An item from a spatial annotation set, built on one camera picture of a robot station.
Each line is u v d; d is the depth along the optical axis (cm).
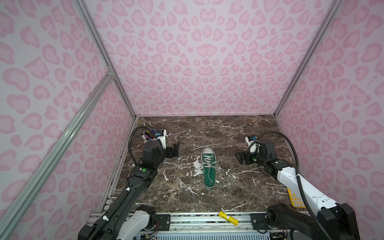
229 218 73
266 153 63
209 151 95
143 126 114
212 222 75
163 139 69
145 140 93
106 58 86
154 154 58
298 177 51
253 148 74
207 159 92
